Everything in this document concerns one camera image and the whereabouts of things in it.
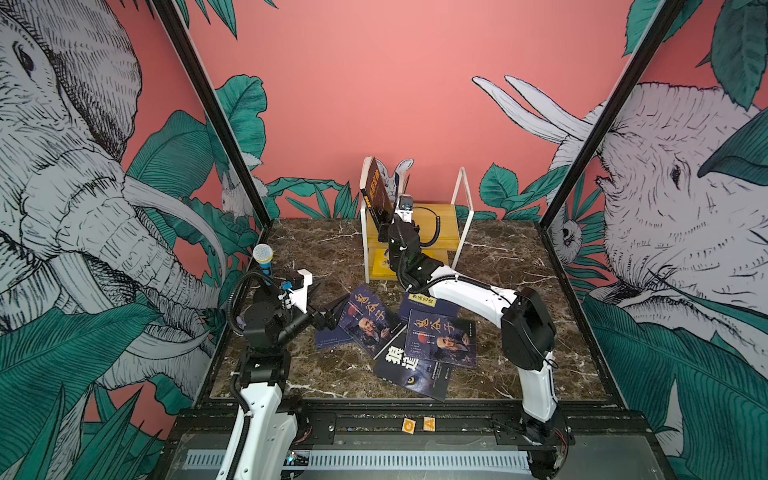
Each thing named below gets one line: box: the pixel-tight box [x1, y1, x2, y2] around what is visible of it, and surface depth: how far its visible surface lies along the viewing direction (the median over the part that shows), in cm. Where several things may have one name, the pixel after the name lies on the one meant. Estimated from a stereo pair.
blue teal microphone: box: [253, 243, 273, 286], surface depth 82 cm
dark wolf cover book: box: [373, 325, 454, 402], surface depth 85 cm
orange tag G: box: [401, 418, 416, 435], surface depth 76 cm
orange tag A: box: [423, 416, 436, 432], surface depth 76 cm
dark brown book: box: [360, 156, 394, 231], surface depth 80 cm
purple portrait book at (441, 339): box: [405, 309, 478, 368], surface depth 88 cm
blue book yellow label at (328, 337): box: [315, 323, 354, 349], surface depth 90 cm
